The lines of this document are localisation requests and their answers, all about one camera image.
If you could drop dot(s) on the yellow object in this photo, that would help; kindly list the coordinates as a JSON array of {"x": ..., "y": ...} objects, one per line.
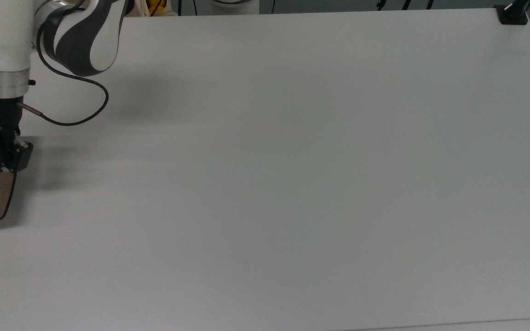
[{"x": 156, "y": 5}]

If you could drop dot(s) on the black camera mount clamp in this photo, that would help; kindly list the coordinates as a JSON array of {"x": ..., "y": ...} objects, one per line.
[{"x": 512, "y": 16}]

